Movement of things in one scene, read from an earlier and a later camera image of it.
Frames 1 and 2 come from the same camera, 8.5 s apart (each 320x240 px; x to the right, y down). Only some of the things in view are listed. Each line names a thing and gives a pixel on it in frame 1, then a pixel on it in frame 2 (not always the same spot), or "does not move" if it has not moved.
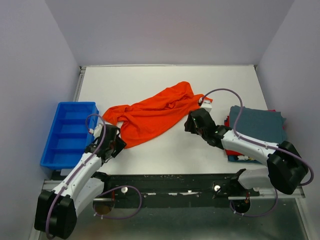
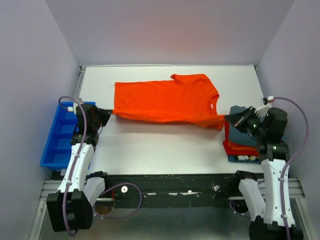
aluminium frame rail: (53, 185) does not move
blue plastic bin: (69, 134) does not move
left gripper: (121, 144) to (105, 113)
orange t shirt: (153, 116) to (189, 97)
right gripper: (188, 124) to (237, 118)
